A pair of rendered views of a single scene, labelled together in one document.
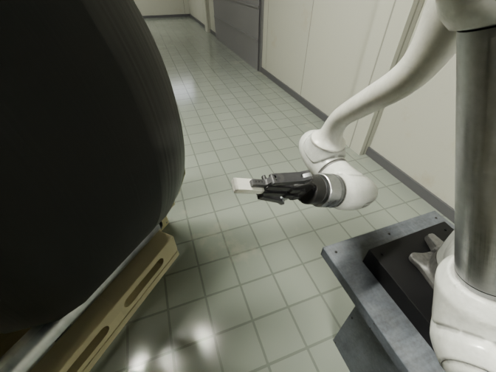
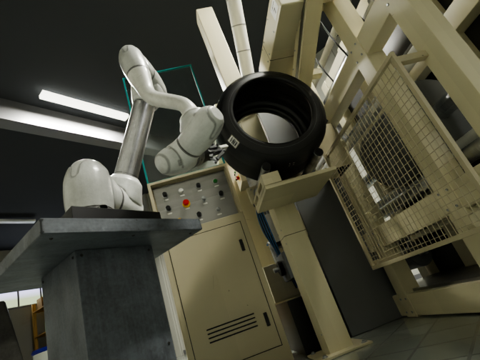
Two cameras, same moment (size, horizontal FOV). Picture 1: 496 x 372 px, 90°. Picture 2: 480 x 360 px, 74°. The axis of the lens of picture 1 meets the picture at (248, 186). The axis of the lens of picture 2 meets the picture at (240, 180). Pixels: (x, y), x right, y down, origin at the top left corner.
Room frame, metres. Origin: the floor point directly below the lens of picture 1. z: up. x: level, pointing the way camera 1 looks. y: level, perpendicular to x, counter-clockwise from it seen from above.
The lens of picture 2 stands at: (1.46, -0.72, 0.31)
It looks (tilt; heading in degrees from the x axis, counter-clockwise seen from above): 22 degrees up; 144
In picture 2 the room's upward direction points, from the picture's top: 20 degrees counter-clockwise
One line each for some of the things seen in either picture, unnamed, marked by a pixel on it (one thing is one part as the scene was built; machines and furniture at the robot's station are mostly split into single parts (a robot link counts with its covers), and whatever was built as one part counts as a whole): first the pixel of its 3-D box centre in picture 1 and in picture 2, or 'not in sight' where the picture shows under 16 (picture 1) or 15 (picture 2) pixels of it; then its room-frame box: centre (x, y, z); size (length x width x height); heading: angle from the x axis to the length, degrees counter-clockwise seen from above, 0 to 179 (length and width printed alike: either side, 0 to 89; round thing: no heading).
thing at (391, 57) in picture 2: not in sight; (381, 181); (0.63, 0.63, 0.65); 0.90 x 0.02 x 0.70; 155
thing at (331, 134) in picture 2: not in sight; (326, 153); (0.24, 0.86, 1.05); 0.20 x 0.15 x 0.30; 155
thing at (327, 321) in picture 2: not in sight; (256, 145); (0.04, 0.51, 1.25); 0.13 x 0.13 x 2.50; 65
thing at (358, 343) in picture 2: not in sight; (337, 348); (0.04, 0.51, 0.01); 0.27 x 0.27 x 0.02; 65
